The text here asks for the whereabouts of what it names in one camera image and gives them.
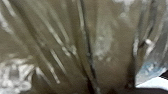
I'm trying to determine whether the grey plastic trash bag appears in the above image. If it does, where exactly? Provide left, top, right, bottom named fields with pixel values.
left=0, top=0, right=168, bottom=94

